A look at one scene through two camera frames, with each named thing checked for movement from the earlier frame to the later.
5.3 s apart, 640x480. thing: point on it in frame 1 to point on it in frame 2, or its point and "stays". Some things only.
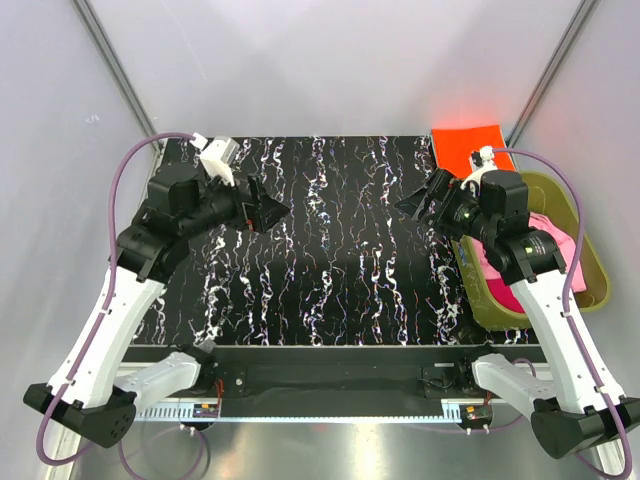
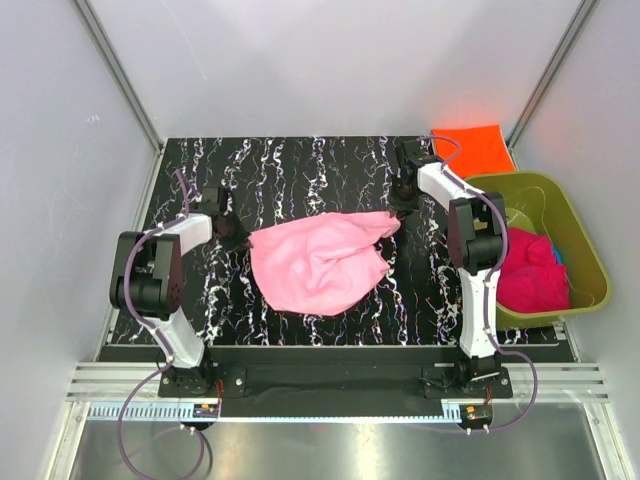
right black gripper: [445, 188] to [399, 206]
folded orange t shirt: [454, 147] stays
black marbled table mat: [346, 267] stays
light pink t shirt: [564, 244] to [318, 264]
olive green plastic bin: [553, 198] stays
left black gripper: [260, 216] to [240, 241]
